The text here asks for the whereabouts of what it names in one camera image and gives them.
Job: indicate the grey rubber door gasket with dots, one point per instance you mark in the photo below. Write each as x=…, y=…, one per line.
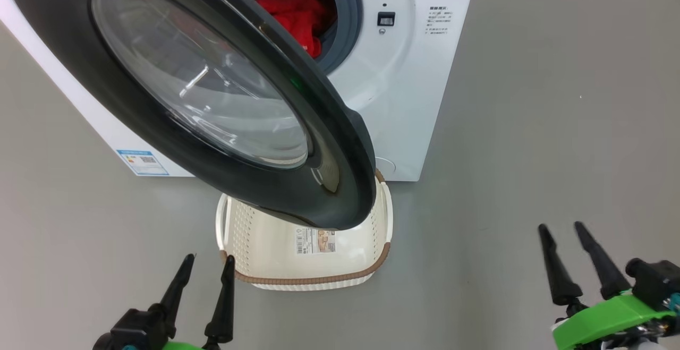
x=350, y=15

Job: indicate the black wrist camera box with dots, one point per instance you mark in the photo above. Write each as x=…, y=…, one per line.
x=656, y=283

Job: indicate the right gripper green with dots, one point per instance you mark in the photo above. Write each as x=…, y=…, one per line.
x=600, y=318

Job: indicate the black washing machine door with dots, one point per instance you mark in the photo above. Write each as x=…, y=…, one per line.
x=340, y=143

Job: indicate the red garment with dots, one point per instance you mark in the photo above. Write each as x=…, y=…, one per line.
x=297, y=15

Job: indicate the blue energy label sticker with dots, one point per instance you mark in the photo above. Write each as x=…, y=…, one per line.
x=142, y=162

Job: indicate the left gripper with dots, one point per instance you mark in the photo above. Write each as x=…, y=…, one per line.
x=138, y=334

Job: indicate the white washing machine body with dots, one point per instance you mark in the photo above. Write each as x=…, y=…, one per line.
x=404, y=100

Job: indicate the basket product label sticker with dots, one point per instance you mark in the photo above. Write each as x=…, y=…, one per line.
x=315, y=240

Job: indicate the cream plastic laundry basket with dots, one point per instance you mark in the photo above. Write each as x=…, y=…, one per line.
x=276, y=265

